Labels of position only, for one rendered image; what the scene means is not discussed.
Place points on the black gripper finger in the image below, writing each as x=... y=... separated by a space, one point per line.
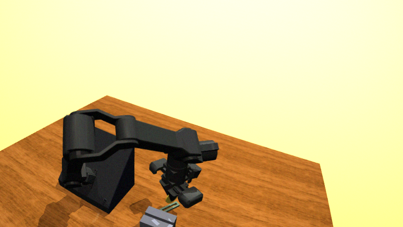
x=172 y=194
x=165 y=187

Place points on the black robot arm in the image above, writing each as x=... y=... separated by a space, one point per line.
x=183 y=146

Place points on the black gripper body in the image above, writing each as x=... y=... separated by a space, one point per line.
x=177 y=178

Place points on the gold coin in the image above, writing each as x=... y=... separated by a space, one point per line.
x=167 y=199

